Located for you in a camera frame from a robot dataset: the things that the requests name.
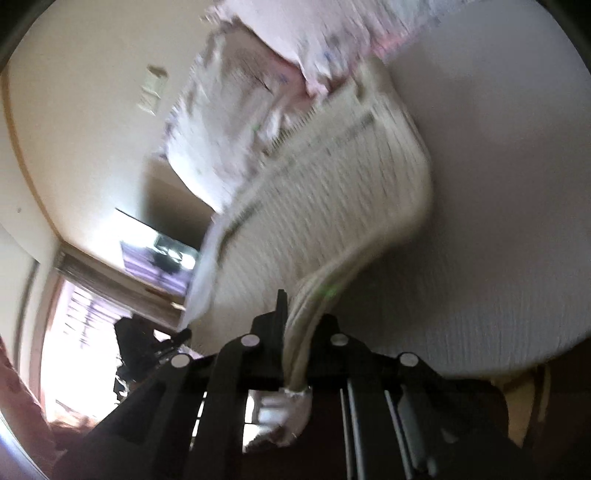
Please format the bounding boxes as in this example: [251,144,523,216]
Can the pink floral pillow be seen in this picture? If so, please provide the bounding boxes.
[205,0,468,96]
[158,22,311,213]

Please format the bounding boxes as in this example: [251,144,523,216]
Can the dark wall picture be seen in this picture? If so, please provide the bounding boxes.
[116,210,200,297]

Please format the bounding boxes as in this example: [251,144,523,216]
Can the pink floral left pillow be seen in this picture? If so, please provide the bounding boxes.
[158,22,311,213]

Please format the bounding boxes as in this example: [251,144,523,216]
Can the pink floral right pillow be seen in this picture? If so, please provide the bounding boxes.
[205,0,468,96]

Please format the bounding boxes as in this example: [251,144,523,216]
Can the lavender bed sheet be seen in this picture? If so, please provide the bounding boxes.
[335,1,590,376]

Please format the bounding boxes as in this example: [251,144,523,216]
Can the white wall switch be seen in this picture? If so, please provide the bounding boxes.
[137,65,168,116]

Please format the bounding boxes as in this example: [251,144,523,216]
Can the beige cable knit sweater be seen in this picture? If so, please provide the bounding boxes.
[184,59,435,393]

